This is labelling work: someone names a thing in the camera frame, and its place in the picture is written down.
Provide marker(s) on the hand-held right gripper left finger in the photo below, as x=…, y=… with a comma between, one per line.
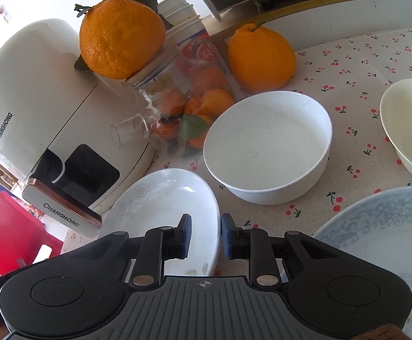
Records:
x=185, y=235

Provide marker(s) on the large orange with leaves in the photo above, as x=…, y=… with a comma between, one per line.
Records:
x=120, y=37

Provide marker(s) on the white speckled bowl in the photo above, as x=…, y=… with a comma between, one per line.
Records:
x=268, y=141

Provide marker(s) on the clear glass jar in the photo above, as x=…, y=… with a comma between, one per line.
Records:
x=135, y=120

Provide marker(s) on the blue floral-pattern plate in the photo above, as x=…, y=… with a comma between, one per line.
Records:
x=386, y=233

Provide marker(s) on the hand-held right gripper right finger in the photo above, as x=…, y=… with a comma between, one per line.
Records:
x=227, y=237

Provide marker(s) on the cherry-print tablecloth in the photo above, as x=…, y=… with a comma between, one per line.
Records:
x=354, y=88

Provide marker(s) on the white Changhong juicer machine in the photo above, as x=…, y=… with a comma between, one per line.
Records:
x=39, y=113

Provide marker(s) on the red plastic stool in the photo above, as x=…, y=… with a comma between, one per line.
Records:
x=12, y=233

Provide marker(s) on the stack of white paper cups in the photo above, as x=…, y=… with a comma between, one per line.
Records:
x=183, y=14

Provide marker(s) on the white swirl-pattern plate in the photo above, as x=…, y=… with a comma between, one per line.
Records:
x=177, y=198

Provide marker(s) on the large orange with stem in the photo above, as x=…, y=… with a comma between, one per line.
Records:
x=260, y=60

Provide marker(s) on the clear bag of small oranges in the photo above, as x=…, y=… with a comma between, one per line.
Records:
x=202, y=99

